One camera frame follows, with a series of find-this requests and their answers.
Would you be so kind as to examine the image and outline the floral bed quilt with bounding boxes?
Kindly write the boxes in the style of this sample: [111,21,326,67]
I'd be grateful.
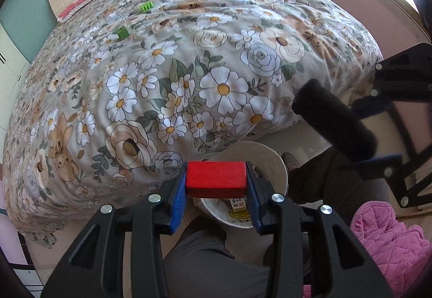
[3,0,382,247]

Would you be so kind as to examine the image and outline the green cube with symbol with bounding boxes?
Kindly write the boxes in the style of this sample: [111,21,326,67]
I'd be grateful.
[115,26,130,41]

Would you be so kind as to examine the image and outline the grey trousers left leg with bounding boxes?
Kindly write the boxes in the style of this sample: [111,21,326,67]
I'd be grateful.
[163,216,269,297]

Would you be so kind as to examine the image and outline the white wardrobe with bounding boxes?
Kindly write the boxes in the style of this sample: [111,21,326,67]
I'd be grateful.
[0,26,30,130]

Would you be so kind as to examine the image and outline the green toothed toy block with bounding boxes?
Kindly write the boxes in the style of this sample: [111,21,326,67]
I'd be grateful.
[139,1,154,13]

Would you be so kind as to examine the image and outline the white trash bin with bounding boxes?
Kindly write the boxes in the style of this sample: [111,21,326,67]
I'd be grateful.
[194,141,288,229]

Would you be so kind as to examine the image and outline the black fuzzy roller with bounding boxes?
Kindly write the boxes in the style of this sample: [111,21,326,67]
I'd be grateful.
[291,79,378,162]

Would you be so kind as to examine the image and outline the pink quilted jacket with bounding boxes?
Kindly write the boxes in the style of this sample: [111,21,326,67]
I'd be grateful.
[302,200,430,298]

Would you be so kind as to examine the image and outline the red foam block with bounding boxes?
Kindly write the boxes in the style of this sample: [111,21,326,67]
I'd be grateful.
[185,161,247,199]

